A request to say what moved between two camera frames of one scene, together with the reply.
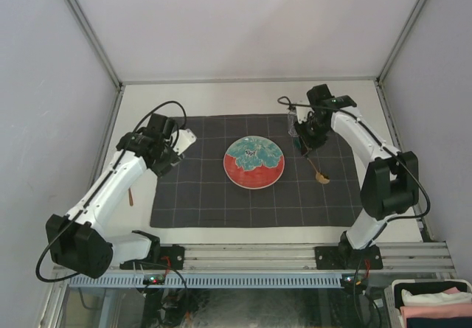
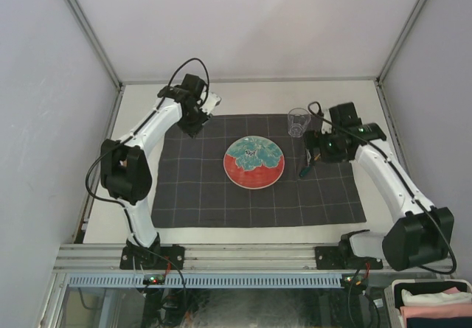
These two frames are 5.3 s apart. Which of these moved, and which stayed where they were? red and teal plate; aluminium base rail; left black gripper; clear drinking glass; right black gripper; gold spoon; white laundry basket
Moved: left black gripper; gold spoon; right black gripper
Stayed: aluminium base rail; clear drinking glass; white laundry basket; red and teal plate
